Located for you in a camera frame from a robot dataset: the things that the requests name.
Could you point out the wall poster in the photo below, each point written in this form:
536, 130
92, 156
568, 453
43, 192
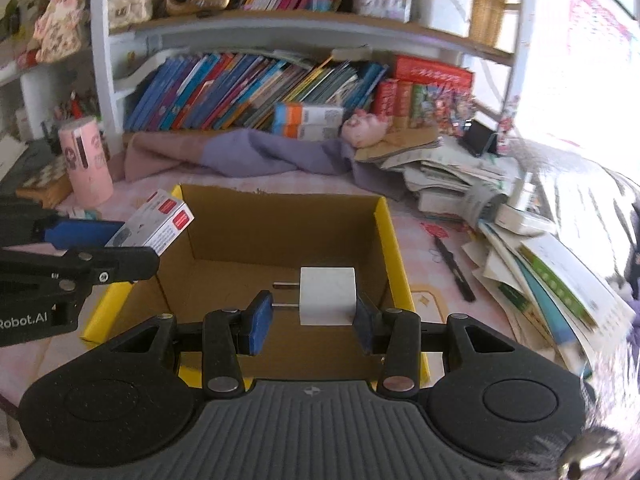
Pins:
600, 25

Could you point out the white bookshelf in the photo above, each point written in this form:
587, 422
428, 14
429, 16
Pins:
300, 27

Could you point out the pile of papers and booklets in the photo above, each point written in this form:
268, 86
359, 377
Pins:
540, 270

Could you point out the stack of tan booklets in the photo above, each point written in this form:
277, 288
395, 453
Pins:
487, 5

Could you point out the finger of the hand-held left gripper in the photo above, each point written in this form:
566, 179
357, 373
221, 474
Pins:
80, 234
120, 262

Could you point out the row of leaning colourful books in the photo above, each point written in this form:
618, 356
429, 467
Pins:
215, 90

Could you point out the small white box red label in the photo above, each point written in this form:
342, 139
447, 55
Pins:
150, 225

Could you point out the pink checked tablecloth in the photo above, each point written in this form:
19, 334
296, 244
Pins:
440, 320

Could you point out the cream quilted handbag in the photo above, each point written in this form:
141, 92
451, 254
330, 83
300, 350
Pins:
129, 5

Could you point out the flat red box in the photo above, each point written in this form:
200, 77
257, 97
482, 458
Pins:
432, 72

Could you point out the pink pig plush toy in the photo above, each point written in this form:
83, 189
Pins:
365, 129

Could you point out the white pen container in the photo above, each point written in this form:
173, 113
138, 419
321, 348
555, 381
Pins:
442, 12

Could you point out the row of red-spined books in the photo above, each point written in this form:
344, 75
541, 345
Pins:
425, 105

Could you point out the pink humidifier with stickers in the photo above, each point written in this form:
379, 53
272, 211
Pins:
87, 170

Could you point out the white cube plug adapter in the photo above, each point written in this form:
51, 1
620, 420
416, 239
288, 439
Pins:
327, 295

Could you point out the grey fur cuff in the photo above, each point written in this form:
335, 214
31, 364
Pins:
540, 452

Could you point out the silver metal button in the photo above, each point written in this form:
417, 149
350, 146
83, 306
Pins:
592, 457

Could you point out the cup of pens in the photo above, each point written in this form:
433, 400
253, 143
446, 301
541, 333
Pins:
75, 107

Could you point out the white side shelf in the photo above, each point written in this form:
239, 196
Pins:
35, 90

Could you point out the floral plush figure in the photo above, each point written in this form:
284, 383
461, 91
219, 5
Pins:
60, 30

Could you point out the pink and purple cloth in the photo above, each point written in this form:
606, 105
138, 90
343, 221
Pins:
260, 152

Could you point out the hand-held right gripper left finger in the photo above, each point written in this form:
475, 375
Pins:
259, 327

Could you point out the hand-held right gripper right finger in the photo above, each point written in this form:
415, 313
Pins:
365, 330

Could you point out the yellow cardboard box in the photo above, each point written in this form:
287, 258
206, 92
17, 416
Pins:
280, 230

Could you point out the brown cardboard sheet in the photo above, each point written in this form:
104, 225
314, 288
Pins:
400, 142

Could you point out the black marker pen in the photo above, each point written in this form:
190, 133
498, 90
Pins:
454, 267

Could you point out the wooden chessboard box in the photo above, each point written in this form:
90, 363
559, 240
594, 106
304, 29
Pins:
45, 180

